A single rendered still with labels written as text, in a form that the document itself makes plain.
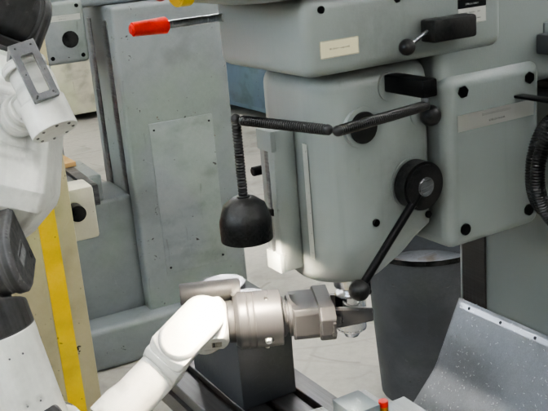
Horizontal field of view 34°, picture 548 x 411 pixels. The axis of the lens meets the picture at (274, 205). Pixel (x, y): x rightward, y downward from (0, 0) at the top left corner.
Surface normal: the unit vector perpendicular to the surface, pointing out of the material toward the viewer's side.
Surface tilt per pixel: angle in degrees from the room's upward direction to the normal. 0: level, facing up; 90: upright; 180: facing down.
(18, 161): 58
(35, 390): 80
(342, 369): 0
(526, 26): 90
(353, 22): 90
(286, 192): 90
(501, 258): 90
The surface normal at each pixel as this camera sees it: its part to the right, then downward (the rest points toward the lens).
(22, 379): 0.47, 0.05
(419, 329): -0.23, 0.37
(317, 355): -0.08, -0.95
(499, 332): -0.80, -0.23
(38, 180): 0.58, -0.37
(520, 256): -0.85, 0.22
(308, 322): 0.11, 0.29
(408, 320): -0.44, 0.36
